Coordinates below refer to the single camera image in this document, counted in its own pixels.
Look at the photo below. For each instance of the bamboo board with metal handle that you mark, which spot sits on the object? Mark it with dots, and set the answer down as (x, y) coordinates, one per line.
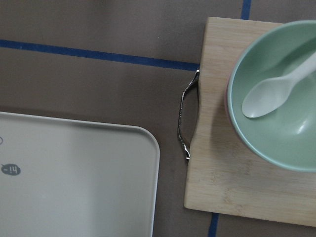
(224, 176)

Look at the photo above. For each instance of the cream rabbit print tray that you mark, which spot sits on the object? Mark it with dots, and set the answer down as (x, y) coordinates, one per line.
(71, 178)

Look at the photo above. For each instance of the white plastic spoon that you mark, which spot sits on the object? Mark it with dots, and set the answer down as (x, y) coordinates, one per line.
(270, 94)

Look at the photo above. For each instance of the green bowl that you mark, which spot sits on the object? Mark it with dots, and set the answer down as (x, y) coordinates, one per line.
(285, 137)

